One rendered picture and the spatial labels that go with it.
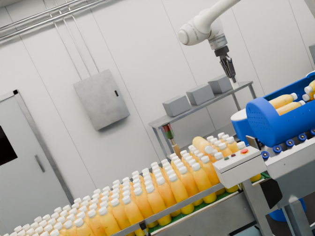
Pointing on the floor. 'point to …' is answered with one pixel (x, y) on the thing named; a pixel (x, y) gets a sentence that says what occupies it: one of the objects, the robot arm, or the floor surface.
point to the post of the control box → (256, 208)
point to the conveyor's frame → (226, 214)
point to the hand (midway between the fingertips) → (234, 82)
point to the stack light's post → (177, 151)
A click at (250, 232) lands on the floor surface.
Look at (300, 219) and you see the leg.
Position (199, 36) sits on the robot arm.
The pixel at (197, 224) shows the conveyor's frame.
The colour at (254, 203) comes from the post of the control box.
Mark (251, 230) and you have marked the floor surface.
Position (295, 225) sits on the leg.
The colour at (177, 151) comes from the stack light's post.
